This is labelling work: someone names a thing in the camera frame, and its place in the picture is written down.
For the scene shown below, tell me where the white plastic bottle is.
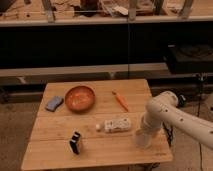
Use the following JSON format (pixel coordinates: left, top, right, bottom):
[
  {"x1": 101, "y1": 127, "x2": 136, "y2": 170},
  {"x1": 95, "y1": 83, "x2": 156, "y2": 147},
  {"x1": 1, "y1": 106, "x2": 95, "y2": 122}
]
[{"x1": 95, "y1": 118, "x2": 131, "y2": 133}]

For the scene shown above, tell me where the orange carrot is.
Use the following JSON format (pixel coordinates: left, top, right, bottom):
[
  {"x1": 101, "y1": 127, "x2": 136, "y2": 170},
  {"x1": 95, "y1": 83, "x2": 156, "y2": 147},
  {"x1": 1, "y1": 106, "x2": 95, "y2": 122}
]
[{"x1": 112, "y1": 92, "x2": 129, "y2": 111}]

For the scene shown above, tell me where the orange ceramic bowl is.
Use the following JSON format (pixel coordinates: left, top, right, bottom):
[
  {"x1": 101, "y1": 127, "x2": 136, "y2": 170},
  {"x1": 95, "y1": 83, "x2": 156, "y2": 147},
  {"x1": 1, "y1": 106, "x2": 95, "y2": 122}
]
[{"x1": 65, "y1": 86, "x2": 96, "y2": 113}]

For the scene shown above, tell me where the blue sponge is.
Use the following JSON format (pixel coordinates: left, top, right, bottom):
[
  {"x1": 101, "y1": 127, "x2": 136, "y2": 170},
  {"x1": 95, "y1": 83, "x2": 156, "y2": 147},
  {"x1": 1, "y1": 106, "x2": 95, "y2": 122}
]
[{"x1": 45, "y1": 96, "x2": 63, "y2": 112}]

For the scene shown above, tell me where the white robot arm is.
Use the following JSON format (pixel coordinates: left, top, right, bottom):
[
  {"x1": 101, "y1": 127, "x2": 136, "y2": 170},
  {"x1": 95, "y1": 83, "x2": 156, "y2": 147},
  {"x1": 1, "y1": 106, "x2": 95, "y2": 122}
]
[{"x1": 136, "y1": 91, "x2": 213, "y2": 150}]

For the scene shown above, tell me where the wooden table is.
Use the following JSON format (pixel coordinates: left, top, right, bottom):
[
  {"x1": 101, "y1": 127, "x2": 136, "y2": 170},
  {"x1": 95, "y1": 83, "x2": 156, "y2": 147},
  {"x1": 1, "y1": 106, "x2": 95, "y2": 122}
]
[{"x1": 21, "y1": 79, "x2": 172, "y2": 171}]

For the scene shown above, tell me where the black box on shelf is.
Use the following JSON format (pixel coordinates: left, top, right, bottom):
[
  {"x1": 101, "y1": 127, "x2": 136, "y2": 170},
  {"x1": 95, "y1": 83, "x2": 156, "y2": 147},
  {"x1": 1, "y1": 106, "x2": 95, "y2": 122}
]
[{"x1": 164, "y1": 45, "x2": 213, "y2": 74}]

